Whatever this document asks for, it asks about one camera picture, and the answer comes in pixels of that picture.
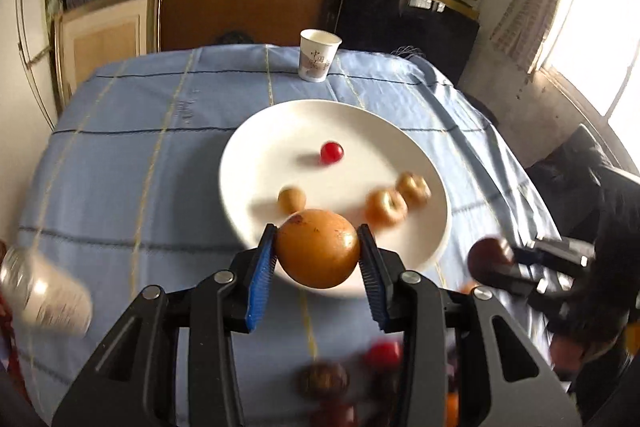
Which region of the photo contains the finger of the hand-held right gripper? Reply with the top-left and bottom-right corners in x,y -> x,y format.
480,268 -> 550,303
514,238 -> 597,269

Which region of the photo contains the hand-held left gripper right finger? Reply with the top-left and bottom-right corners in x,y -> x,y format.
356,223 -> 583,427

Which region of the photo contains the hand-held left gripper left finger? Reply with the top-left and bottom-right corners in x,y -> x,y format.
52,223 -> 279,427

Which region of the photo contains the dark red plum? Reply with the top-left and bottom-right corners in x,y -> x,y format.
467,237 -> 516,283

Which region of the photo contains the smooth round orange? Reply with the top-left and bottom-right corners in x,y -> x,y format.
276,209 -> 361,289

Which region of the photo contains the small apple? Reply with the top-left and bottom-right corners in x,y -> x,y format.
365,189 -> 408,228

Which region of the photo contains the small golden round fruit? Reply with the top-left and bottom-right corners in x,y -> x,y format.
277,187 -> 306,215

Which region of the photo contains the red cherry tomato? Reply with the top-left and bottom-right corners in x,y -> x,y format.
320,141 -> 345,166

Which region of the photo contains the dark purple plum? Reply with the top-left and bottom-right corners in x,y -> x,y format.
310,399 -> 358,427

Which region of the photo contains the white round plate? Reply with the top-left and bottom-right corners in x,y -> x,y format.
219,99 -> 452,298

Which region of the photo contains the person's right hand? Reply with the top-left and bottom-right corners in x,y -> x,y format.
550,336 -> 589,381

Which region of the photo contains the small red plum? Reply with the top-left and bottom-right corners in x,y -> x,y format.
364,341 -> 402,370

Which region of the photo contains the dark cloth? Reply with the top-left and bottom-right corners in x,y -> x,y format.
527,124 -> 640,258

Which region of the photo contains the blue checked tablecloth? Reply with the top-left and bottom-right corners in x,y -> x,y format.
10,44 -> 556,427

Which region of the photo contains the white drink can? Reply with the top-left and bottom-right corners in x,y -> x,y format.
0,244 -> 93,338

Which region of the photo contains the bright window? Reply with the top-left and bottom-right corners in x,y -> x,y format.
540,0 -> 640,148

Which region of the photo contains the white paper cup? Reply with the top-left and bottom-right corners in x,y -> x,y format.
298,29 -> 343,84

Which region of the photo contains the black glossy panel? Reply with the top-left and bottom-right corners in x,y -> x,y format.
332,0 -> 481,88

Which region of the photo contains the brown wooden board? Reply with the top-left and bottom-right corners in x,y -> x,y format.
150,0 -> 341,55

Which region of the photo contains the white leaning slat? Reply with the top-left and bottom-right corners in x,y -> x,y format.
14,0 -> 58,130

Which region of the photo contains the white wire rosette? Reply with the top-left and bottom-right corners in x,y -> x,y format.
392,44 -> 428,60

